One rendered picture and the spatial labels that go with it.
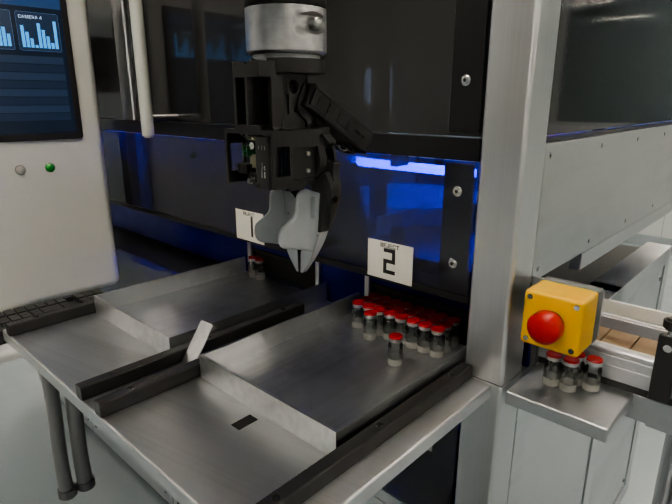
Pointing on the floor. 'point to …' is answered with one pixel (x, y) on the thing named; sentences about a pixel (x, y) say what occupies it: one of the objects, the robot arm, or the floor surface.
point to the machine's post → (505, 233)
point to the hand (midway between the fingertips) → (306, 258)
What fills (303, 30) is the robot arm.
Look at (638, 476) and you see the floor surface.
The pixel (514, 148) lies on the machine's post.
